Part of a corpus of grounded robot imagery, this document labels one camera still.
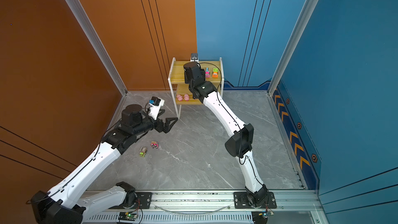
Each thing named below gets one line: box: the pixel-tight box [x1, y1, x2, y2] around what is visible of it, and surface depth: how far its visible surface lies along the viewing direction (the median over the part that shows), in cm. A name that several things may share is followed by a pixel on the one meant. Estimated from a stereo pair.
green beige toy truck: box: [138, 146, 148, 158], surface depth 89 cm
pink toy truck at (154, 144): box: [150, 141, 160, 149], surface depth 92 cm
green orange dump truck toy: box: [212, 67, 219, 78], surface depth 83 cm
